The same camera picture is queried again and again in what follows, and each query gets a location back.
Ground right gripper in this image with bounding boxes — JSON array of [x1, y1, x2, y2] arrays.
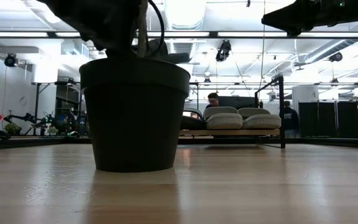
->
[[261, 0, 358, 37]]

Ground light grey slide sandal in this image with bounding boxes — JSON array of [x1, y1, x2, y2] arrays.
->
[[237, 107, 282, 130], [203, 106, 244, 131]]

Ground dark green slide sandal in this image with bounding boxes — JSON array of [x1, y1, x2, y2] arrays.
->
[[180, 107, 207, 131]]

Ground overhead LED light bar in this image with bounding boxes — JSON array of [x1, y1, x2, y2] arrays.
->
[[0, 30, 358, 39]]

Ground black ceiling spotlight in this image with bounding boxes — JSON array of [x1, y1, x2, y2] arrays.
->
[[215, 39, 232, 62], [328, 52, 344, 63], [4, 53, 19, 68]]

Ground person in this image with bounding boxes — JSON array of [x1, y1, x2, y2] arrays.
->
[[206, 92, 221, 109], [282, 100, 300, 138]]

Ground black partition panels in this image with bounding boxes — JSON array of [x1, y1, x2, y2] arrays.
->
[[298, 100, 358, 138]]

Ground green potted plant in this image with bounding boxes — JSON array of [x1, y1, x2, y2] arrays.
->
[[39, 0, 191, 174]]

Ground small background potted plant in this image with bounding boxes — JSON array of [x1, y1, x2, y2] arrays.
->
[[4, 123, 22, 136]]

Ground wooden shelf black metal frame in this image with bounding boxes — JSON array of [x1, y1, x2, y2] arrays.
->
[[178, 73, 286, 149]]

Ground black aluminium table frame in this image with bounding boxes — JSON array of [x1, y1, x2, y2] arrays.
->
[[0, 136, 358, 151]]

